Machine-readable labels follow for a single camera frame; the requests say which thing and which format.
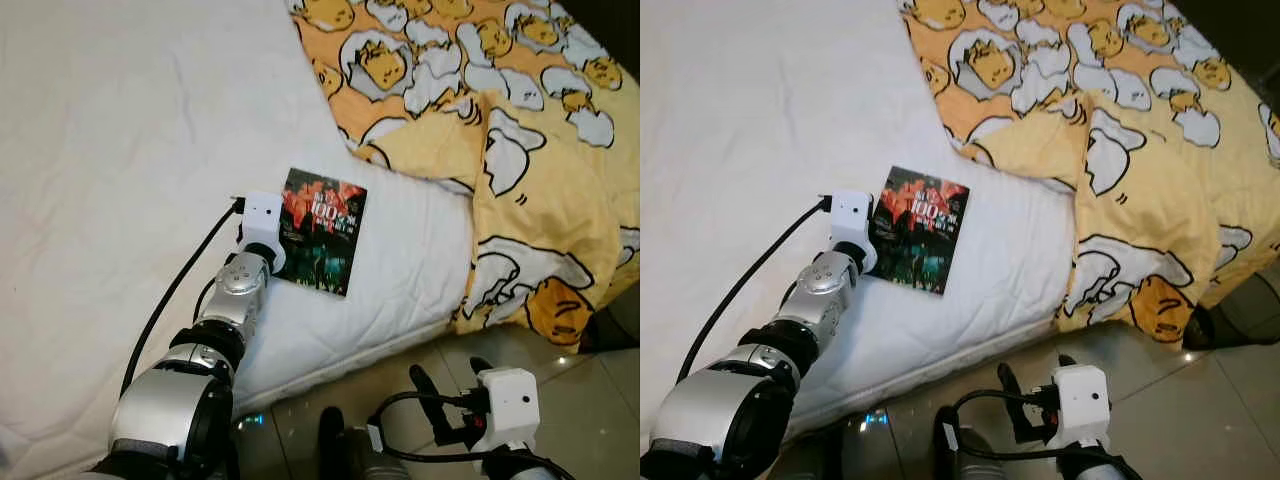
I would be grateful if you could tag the yellow cartoon print quilt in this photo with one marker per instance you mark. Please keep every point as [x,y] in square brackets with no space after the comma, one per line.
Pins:
[540,210]
[1140,210]

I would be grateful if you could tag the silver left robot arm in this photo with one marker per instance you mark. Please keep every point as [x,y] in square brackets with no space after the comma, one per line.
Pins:
[175,405]
[740,405]

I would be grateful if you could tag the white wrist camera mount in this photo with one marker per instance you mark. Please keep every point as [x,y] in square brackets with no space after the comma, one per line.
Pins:
[507,405]
[262,220]
[1083,400]
[850,220]

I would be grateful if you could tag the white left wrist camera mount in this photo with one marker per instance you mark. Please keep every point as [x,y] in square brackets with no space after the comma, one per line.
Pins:
[850,220]
[262,220]

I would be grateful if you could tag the white quilted mattress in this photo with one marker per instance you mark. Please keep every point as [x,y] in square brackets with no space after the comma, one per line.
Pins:
[760,120]
[150,150]

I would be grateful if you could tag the dark red cover book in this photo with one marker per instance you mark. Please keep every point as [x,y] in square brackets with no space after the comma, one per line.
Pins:
[920,235]
[325,235]

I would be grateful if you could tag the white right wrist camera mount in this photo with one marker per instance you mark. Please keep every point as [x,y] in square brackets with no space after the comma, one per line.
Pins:
[1083,400]
[507,405]

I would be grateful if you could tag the grey black robot leg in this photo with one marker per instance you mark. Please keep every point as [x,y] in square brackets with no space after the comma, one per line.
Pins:
[332,445]
[948,445]

